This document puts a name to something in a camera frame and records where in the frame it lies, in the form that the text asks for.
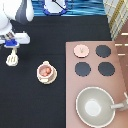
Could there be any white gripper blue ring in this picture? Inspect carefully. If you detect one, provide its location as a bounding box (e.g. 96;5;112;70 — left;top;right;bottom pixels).
0;32;30;48

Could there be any cream slotted spatula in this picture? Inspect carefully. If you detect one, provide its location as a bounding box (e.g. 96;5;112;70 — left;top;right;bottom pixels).
6;48;18;66

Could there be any pink pot with food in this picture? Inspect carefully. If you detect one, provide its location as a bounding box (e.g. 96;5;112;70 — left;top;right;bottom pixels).
37;61;53;82

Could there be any cream plate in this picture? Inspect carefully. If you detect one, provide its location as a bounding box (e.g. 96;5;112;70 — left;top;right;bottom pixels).
37;66;57;84

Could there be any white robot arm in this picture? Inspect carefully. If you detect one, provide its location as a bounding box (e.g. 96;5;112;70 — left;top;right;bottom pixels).
0;0;34;48

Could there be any black table mat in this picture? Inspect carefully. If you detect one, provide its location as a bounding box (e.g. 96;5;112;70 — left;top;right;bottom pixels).
0;15;110;128

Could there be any black burner bottom left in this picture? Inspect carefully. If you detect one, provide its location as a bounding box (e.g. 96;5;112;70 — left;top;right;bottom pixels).
75;62;91;77

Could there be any black burner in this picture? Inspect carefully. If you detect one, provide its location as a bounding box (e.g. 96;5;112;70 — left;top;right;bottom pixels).
98;62;115;76
75;62;91;77
96;45;111;58

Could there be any pink stove top board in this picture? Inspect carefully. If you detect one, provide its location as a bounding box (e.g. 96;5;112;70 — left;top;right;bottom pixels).
66;41;128;128

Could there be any black burner top right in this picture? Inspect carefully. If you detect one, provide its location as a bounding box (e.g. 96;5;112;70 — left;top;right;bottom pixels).
96;45;111;58

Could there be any black burner bottom right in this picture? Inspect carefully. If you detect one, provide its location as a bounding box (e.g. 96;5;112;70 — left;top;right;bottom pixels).
98;62;115;76

